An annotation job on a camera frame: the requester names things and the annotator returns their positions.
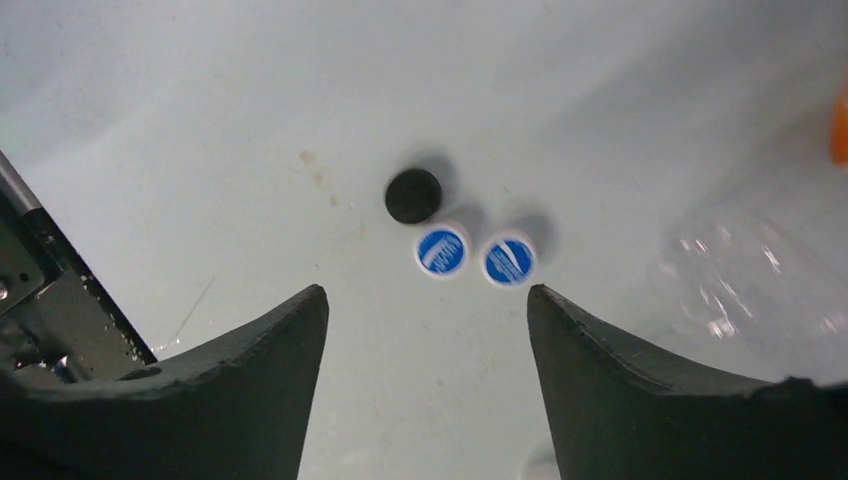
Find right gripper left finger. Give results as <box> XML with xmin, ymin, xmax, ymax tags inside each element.
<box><xmin>1</xmin><ymin>285</ymin><xmax>329</xmax><ymax>479</ymax></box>

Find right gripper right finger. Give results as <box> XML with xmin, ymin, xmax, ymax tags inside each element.
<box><xmin>527</xmin><ymin>284</ymin><xmax>847</xmax><ymax>479</ymax></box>

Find black bottle cap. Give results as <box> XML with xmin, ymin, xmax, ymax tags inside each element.
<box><xmin>384</xmin><ymin>168</ymin><xmax>443</xmax><ymax>225</ymax></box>

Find clear bottle nearest caps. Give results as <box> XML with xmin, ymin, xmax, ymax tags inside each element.
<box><xmin>649</xmin><ymin>210</ymin><xmax>847</xmax><ymax>385</ymax></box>

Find orange labelled bottle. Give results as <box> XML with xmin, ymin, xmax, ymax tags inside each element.
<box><xmin>829</xmin><ymin>89</ymin><xmax>848</xmax><ymax>168</ymax></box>

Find blue cap left upper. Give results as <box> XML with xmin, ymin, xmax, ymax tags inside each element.
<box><xmin>480</xmin><ymin>230</ymin><xmax>538</xmax><ymax>289</ymax></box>

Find blue cap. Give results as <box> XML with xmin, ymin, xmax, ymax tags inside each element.
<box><xmin>480</xmin><ymin>230</ymin><xmax>538</xmax><ymax>289</ymax></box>
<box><xmin>413</xmin><ymin>221</ymin><xmax>472</xmax><ymax>280</ymax></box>

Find blue cap left lower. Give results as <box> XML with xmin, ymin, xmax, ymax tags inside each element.
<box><xmin>413</xmin><ymin>221</ymin><xmax>472</xmax><ymax>280</ymax></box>

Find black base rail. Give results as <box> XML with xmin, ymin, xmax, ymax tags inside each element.
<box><xmin>1</xmin><ymin>158</ymin><xmax>157</xmax><ymax>388</ymax></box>

